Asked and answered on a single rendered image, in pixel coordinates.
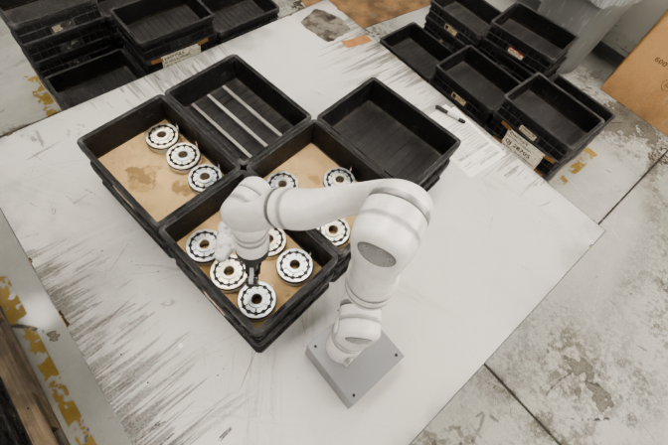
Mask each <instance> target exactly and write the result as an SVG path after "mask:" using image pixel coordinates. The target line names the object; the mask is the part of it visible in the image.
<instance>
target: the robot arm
mask: <svg viewBox="0 0 668 445"><path fill-rule="evenodd" d="M433 210H434V206H433V201H432V199H431V197H430V195H429V194H428V193H427V192H426V191H425V190H424V189H423V188H422V187H420V186H419V185H417V184H415V183H412V182H409V181H406V180H402V179H380V180H372V181H366V182H359V183H352V184H345V185H339V186H332V187H325V188H315V189H300V188H285V187H274V188H272V187H271V186H270V185H269V183H268V182H267V181H265V180H264V179H262V178H260V177H247V178H245V179H243V180H242V181H241V182H240V183H239V184H238V186H237V187H236V188H235V189H234V190H233V192H232V193H231V194H230V195H229V196H228V197H227V199H226V200H225V201H224V202H223V204H222V206H221V209H220V215H221V219H222V221H221V222H220V223H219V225H218V231H217V239H216V246H215V258H216V260H217V261H218V262H225V261H226V260H227V259H228V258H229V257H230V255H231V254H232V253H233V252H234V251H235V252H236V256H237V258H238V259H239V261H241V262H242V263H243V264H244V266H245V267H246V274H247V275H248V277H247V278H246V279H245V283H246V286H247V287H257V286H258V280H259V277H258V275H259V274H260V266H261V263H262V262H263V261H265V260H266V258H267V257H268V254H269V234H268V230H269V229H271V228H274V227H277V228H283V229H290V230H310V229H314V228H317V227H321V226H323V225H326V224H329V223H333V222H335V221H338V220H340V219H343V218H347V217H351V216H356V218H355V220H354V223H353V225H352V229H351V234H350V244H351V260H350V262H349V266H348V269H347V274H346V279H345V292H344V294H343V296H342V298H341V302H340V312H339V317H338V318H337V319H336V321H335V323H334V325H333V328H332V330H331V332H330V334H329V336H328V338H327V341H326V351H327V354H328V356H329V357H330V358H331V360H333V361H334V362H336V363H338V364H342V365H344V366H345V367H347V366H349V365H350V363H351V362H352V361H354V360H355V359H356V358H357V357H358V356H359V355H360V354H362V351H363V350H364V349H365V348H368V347H370V346H372V345H373V344H374V343H376V342H377V341H378V340H379V339H380V337H381V328H382V308H384V307H385V306H387V305H388V304H389V303H390V302H391V300H392V299H393V297H394V295H395V293H396V291H397V289H398V287H399V284H400V280H401V272H402V271H403V270H404V269H405V268H406V266H407V265H408V264H409V263H410V262H411V261H412V259H413V258H414V256H415V255H416V253H417V251H418V247H419V245H420V243H421V241H422V238H423V236H424V234H425V232H426V229H427V227H428V225H429V223H430V220H431V217H432V214H433ZM257 266H258V268H257ZM254 274H255V275H254Z"/></svg>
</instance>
